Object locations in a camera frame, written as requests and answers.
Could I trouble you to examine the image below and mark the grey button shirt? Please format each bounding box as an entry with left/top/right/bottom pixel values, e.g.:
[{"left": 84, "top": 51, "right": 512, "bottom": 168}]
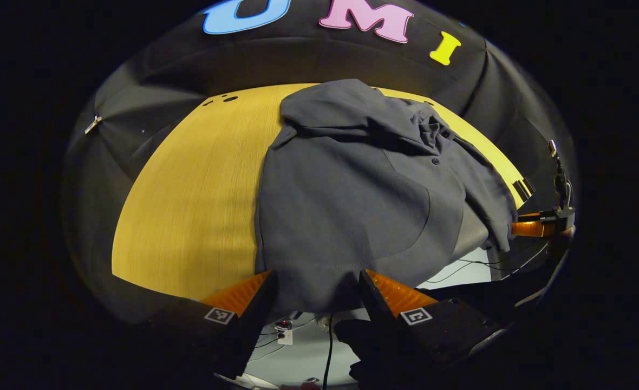
[{"left": 253, "top": 79, "right": 518, "bottom": 315}]

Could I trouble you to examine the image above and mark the black table edge bracket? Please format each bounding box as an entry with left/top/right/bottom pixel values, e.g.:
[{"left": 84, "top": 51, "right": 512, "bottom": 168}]
[{"left": 513, "top": 177, "right": 536, "bottom": 202}]

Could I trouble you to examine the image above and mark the thick black cable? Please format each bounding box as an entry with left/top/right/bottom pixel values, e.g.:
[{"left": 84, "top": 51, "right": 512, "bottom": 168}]
[{"left": 322, "top": 311, "right": 336, "bottom": 390}]

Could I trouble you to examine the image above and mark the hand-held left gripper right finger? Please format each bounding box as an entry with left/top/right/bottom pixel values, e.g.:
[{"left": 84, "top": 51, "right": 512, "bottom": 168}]
[{"left": 358, "top": 269, "right": 507, "bottom": 380}]

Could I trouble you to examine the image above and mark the thin black cable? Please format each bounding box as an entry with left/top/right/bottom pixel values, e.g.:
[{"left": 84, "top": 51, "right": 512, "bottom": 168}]
[{"left": 425, "top": 243, "right": 550, "bottom": 285}]

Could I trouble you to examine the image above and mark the black backdrop cloth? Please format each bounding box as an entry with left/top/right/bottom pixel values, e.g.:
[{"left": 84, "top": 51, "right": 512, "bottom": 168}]
[{"left": 62, "top": 0, "right": 577, "bottom": 326}]

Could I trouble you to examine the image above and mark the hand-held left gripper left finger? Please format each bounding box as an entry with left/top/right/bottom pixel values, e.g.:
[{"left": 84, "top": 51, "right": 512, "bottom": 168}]
[{"left": 145, "top": 270, "right": 278, "bottom": 380}]

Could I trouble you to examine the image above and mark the white power socket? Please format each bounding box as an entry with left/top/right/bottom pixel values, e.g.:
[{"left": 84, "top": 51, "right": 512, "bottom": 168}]
[{"left": 275, "top": 319, "right": 295, "bottom": 347}]

